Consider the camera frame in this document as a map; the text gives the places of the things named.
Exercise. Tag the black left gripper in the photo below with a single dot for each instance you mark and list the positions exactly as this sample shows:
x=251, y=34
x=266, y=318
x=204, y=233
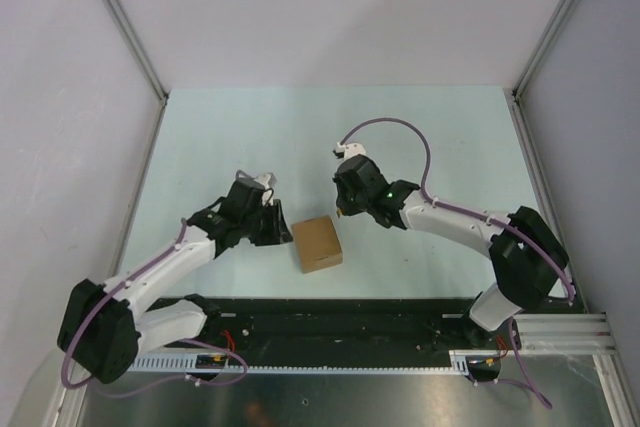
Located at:
x=276, y=216

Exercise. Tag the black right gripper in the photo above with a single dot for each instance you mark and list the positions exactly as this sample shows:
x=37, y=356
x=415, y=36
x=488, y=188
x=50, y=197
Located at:
x=347, y=209

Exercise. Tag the brown cardboard express box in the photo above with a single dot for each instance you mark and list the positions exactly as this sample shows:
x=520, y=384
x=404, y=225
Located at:
x=317, y=244

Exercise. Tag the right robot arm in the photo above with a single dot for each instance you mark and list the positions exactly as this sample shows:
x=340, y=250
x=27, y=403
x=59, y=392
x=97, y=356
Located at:
x=526, y=256

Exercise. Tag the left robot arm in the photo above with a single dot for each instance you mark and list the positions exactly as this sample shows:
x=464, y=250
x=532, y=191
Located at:
x=107, y=326

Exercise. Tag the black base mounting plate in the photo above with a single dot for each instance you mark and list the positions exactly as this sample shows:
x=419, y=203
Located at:
x=346, y=334

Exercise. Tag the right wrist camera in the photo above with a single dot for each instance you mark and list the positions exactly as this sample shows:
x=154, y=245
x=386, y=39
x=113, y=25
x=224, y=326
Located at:
x=346, y=151

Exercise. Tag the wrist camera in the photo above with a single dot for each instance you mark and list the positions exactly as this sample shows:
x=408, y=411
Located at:
x=346, y=151
x=267, y=179

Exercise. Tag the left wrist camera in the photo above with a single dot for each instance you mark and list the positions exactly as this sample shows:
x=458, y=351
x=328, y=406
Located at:
x=267, y=179

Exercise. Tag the right aluminium corner post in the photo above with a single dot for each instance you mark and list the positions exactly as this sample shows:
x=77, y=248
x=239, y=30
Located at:
x=550, y=35

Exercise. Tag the aluminium corner post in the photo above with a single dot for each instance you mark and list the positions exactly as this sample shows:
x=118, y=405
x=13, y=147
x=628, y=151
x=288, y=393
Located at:
x=550, y=35
x=132, y=41

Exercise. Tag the left aluminium corner post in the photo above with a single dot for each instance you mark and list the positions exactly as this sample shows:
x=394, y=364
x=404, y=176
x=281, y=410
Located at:
x=132, y=41

